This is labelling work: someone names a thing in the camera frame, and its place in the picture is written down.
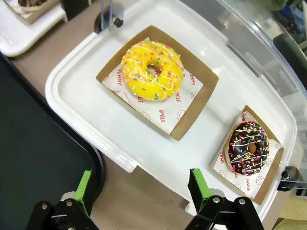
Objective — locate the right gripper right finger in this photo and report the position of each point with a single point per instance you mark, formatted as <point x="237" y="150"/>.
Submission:
<point x="199" y="189"/>

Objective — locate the black knob lid stand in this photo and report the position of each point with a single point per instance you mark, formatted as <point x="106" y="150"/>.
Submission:
<point x="117" y="22"/>
<point x="290" y="175"/>

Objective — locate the black padded chair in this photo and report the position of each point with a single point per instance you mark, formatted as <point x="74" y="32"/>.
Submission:
<point x="290" y="55"/>

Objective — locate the yellow sprinkle donut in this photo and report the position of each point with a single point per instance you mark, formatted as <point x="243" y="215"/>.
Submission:
<point x="136" y="72"/>

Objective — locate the chocolate rainbow sprinkle donut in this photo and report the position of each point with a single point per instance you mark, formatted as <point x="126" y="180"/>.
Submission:
<point x="239" y="148"/>

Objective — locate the clear plastic lid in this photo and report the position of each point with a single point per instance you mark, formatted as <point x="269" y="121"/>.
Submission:
<point x="259" y="43"/>

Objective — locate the chocolate nut donut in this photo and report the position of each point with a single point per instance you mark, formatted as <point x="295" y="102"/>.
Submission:
<point x="30" y="2"/>

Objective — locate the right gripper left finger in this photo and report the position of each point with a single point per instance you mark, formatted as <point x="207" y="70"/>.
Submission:
<point x="82" y="189"/>

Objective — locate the white printed paper liner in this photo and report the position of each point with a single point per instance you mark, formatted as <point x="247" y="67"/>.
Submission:
<point x="223" y="167"/>
<point x="153" y="110"/>

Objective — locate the black block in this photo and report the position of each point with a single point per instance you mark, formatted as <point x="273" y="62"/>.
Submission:
<point x="79" y="8"/>

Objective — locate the large white plastic container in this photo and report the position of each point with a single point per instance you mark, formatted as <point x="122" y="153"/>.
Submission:
<point x="100" y="124"/>

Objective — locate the brown cardboard donut tray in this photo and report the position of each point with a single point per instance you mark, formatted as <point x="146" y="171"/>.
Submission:
<point x="268" y="182"/>
<point x="192" y="112"/>
<point x="36" y="15"/>

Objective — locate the beige woven mat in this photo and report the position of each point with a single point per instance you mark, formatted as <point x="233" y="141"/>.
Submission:
<point x="295" y="213"/>

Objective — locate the dark serving tray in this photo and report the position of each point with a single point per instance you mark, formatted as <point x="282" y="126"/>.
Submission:
<point x="36" y="143"/>

